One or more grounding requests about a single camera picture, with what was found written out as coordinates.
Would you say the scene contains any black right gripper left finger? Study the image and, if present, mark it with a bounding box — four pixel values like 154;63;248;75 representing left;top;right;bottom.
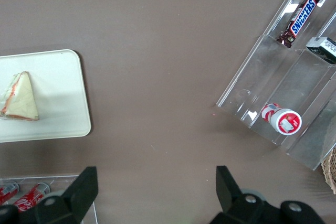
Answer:
0;166;99;224

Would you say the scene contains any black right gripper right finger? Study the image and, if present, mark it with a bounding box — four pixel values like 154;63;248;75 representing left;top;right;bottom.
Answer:
209;165;326;224

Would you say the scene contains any triangular sandwich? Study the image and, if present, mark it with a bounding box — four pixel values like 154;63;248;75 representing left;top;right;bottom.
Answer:
0;71;40;122

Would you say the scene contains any small light wicker basket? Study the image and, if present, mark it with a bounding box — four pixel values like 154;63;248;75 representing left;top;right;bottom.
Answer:
320;146;336;196

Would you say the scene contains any cream rectangular serving tray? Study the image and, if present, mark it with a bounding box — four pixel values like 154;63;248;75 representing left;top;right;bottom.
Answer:
0;49;92;143

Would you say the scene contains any clear acrylic bottle rack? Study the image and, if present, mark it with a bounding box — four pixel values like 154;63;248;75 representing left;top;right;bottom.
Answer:
0;173;99;224

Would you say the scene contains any red cola bottle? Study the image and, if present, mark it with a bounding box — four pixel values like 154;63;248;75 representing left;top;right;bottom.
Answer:
12;182;51;213
0;180;20;206

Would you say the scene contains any red white yogurt cup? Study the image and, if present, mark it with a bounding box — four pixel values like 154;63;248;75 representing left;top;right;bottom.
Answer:
260;102;302;136

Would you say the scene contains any clear acrylic stepped snack rack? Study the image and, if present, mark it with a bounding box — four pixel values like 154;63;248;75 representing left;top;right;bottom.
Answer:
216;0;336;171

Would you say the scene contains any small black white box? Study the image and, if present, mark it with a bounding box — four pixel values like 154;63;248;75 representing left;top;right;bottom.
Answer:
306;36;336;65

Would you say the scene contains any brown Snickers bar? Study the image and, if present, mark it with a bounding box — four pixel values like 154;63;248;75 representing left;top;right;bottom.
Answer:
276;0;324;49

